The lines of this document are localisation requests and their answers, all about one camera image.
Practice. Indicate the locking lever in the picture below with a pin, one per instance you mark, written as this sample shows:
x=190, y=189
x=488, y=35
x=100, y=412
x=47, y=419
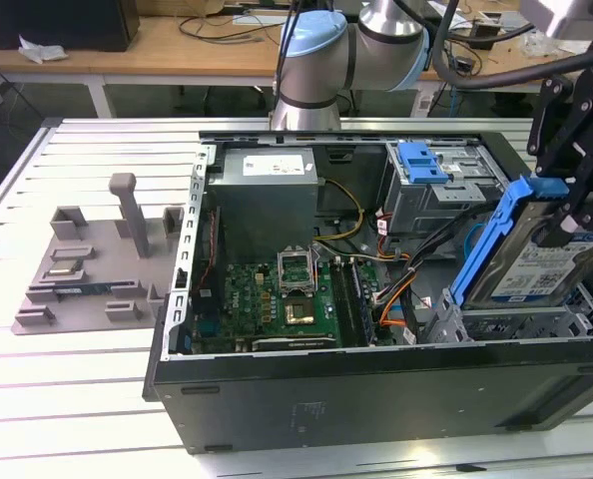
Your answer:
x=317, y=269

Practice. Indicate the small black box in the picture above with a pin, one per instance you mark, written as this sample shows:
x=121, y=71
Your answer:
x=486, y=37

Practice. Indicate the black power adapter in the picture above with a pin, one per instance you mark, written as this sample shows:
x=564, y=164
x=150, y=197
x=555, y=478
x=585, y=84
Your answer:
x=463, y=64

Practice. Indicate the white paper sheet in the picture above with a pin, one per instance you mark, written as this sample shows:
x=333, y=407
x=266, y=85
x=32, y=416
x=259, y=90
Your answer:
x=251, y=20

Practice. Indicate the grey optical drive cage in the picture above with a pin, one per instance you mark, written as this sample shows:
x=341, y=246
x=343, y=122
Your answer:
x=426, y=209

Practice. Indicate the black graphics card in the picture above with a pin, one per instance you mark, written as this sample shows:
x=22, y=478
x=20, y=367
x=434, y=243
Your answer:
x=296, y=343

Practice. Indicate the black computer tower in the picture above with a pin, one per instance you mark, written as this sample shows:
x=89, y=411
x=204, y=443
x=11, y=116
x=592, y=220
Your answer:
x=52, y=25

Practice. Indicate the crumpled white paper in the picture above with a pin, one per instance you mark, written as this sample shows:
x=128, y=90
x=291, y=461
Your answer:
x=42, y=50

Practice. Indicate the silver CPU chip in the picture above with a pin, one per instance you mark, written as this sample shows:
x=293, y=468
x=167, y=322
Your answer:
x=64, y=268

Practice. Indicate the brown cardboard piece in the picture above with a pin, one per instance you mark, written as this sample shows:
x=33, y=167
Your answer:
x=201, y=6

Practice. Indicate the grey parts rack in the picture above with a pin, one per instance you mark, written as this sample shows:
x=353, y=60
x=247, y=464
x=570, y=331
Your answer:
x=97, y=259

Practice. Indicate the hard disk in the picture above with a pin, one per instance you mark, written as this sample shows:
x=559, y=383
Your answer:
x=526, y=269

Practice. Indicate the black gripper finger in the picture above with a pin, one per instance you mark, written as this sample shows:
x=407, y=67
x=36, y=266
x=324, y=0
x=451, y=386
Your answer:
x=583, y=164
x=546, y=125

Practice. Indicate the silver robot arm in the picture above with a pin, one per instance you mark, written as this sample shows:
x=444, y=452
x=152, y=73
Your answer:
x=326, y=50

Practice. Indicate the grey power supply unit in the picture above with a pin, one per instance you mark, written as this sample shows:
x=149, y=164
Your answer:
x=266, y=209

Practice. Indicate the grey metal disk bay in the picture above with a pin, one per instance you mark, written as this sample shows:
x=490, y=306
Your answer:
x=446, y=319

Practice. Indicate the black case fan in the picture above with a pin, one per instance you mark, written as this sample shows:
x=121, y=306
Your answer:
x=211, y=239

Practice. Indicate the clear plastic bag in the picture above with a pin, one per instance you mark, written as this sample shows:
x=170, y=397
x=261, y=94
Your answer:
x=536, y=47

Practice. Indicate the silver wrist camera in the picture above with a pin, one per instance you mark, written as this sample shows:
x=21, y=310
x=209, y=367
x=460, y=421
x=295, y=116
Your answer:
x=561, y=15

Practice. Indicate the wooden desk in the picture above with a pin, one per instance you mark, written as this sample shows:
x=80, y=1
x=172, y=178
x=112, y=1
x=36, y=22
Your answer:
x=201, y=55

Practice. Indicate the green motherboard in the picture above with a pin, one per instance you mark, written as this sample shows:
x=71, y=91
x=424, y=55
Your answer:
x=246, y=299

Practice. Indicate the black PC case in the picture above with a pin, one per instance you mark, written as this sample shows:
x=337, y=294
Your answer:
x=326, y=399

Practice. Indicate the blue plastic drive latch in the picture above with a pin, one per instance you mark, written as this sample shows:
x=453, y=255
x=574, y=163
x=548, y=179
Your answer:
x=421, y=167

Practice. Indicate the CPU socket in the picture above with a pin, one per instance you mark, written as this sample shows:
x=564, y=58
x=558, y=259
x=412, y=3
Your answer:
x=301, y=312

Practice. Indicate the green RAM stick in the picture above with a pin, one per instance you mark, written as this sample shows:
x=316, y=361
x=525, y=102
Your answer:
x=364, y=304
x=77, y=290

